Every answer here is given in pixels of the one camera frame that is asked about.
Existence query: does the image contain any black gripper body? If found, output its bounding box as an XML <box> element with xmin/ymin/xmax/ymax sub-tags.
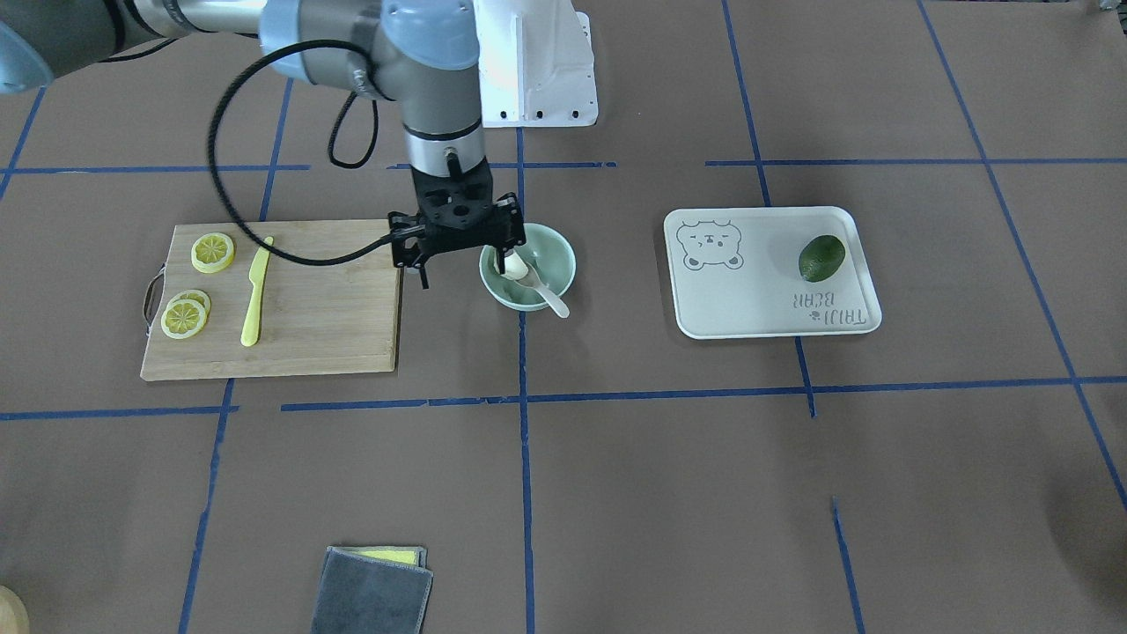
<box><xmin>389</xmin><ymin>159</ymin><xmax>527</xmax><ymax>269</ymax></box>

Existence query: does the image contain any white spoon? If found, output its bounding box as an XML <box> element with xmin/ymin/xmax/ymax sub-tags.
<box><xmin>520</xmin><ymin>268</ymin><xmax>571</xmax><ymax>320</ymax></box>

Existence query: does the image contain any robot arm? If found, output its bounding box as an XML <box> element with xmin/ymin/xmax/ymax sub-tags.
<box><xmin>1</xmin><ymin>1</ymin><xmax>525</xmax><ymax>273</ymax></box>

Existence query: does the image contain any green bowl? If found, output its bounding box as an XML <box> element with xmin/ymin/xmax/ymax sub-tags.
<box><xmin>478</xmin><ymin>222</ymin><xmax>577</xmax><ymax>312</ymax></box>

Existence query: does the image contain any wooden cutting board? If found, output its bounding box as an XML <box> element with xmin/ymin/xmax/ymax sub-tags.
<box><xmin>140</xmin><ymin>222</ymin><xmax>401</xmax><ymax>381</ymax></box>

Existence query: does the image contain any yellow plastic knife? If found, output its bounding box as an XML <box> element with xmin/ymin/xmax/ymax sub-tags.
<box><xmin>239</xmin><ymin>236</ymin><xmax>274</xmax><ymax>348</ymax></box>

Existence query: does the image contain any white bear tray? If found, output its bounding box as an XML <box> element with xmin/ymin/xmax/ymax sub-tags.
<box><xmin>663</xmin><ymin>206</ymin><xmax>884</xmax><ymax>340</ymax></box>

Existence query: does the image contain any lemon slice pair front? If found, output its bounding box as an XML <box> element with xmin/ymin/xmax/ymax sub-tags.
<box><xmin>160</xmin><ymin>289</ymin><xmax>212</xmax><ymax>340</ymax></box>

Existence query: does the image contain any yellow sponge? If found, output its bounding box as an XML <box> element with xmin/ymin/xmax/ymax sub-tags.
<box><xmin>343</xmin><ymin>545</ymin><xmax>427</xmax><ymax>568</ymax></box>

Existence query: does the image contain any green avocado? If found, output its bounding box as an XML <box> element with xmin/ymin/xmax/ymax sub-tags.
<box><xmin>798</xmin><ymin>234</ymin><xmax>848</xmax><ymax>284</ymax></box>

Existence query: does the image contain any grey folded cloth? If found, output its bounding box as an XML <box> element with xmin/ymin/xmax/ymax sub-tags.
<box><xmin>310</xmin><ymin>545</ymin><xmax>433</xmax><ymax>633</ymax></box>

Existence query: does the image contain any wooden stand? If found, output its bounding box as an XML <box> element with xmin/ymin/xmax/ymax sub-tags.
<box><xmin>0</xmin><ymin>586</ymin><xmax>32</xmax><ymax>634</ymax></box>

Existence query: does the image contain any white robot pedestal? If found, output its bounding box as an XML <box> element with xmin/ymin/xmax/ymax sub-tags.
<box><xmin>474</xmin><ymin>1</ymin><xmax>600</xmax><ymax>130</ymax></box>

